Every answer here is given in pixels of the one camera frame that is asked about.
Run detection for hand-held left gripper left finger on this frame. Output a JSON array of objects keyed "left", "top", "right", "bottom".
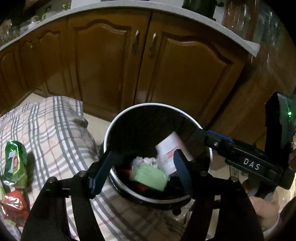
[{"left": 21, "top": 151, "right": 117, "bottom": 241}]

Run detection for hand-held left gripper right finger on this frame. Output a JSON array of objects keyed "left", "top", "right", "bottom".
[{"left": 173, "top": 149, "right": 265, "bottom": 241}]

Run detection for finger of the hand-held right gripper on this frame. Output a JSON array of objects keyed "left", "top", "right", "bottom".
[{"left": 195, "top": 128, "right": 234, "bottom": 158}]

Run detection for white paper box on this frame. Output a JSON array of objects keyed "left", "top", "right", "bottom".
[{"left": 155, "top": 131, "right": 195, "bottom": 175}]

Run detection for green carton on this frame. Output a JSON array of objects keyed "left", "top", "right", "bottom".
[{"left": 129, "top": 163, "right": 170, "bottom": 192}]

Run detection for round white black trash bin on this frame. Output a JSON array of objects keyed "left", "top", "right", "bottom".
[{"left": 103, "top": 103, "right": 213, "bottom": 204}]

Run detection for person's right hand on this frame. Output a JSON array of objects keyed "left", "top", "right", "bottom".
[{"left": 248, "top": 196, "right": 281, "bottom": 232}]

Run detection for grey plaid tablecloth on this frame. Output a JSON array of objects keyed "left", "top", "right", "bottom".
[{"left": 0, "top": 96, "right": 192, "bottom": 241}]

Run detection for crushed green can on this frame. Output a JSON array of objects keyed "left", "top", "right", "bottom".
[{"left": 4, "top": 141, "right": 28, "bottom": 188}]

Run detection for red snack wrapper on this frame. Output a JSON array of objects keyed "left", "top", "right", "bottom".
[{"left": 0, "top": 188, "right": 30, "bottom": 219}]

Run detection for brown lower kitchen cabinets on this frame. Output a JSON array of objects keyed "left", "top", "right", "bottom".
[{"left": 0, "top": 9, "right": 296, "bottom": 144}]

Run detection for tall brown wooden cabinet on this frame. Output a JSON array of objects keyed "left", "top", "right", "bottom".
[{"left": 222, "top": 0, "right": 296, "bottom": 139}]

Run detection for black cooking pot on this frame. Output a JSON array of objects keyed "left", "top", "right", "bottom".
[{"left": 181, "top": 0, "right": 216, "bottom": 18}]

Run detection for white kitchen countertop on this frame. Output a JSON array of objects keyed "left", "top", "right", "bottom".
[{"left": 0, "top": 0, "right": 260, "bottom": 57}]

